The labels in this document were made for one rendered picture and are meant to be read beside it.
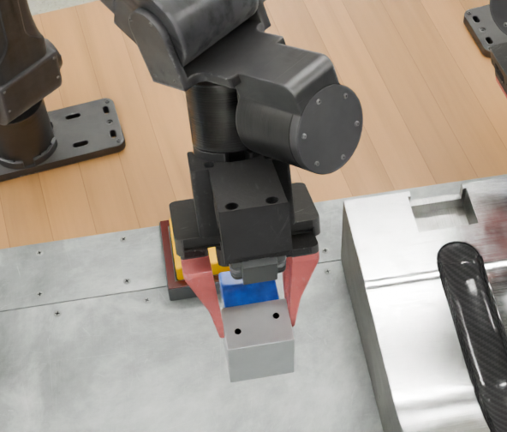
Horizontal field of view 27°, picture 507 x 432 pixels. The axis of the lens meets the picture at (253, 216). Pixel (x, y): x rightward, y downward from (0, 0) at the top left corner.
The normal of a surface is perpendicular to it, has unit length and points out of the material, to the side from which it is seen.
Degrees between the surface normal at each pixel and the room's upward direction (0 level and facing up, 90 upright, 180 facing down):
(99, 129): 0
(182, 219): 28
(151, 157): 0
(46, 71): 94
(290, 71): 22
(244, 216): 62
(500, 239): 0
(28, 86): 94
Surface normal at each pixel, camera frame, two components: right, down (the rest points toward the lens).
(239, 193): -0.11, -0.89
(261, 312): -0.03, -0.57
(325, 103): 0.65, 0.27
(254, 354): 0.17, 0.80
